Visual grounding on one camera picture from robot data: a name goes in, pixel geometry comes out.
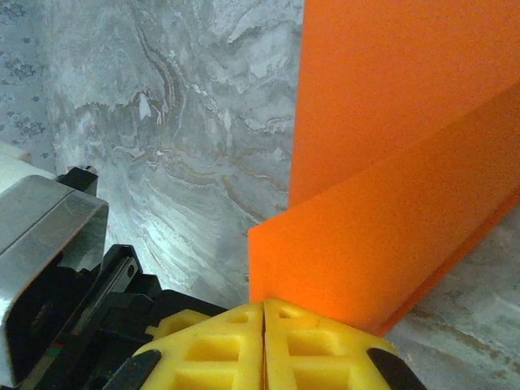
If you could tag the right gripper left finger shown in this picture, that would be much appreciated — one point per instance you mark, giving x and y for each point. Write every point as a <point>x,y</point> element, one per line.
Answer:
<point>215,349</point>

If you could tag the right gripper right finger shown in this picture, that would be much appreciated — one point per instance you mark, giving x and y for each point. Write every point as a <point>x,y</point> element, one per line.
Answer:
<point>317,353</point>

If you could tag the orange paper sheet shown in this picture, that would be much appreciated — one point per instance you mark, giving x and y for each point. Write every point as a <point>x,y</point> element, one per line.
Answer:
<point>386,122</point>

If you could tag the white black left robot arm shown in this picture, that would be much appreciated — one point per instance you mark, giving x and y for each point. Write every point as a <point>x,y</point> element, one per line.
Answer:
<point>10,160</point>

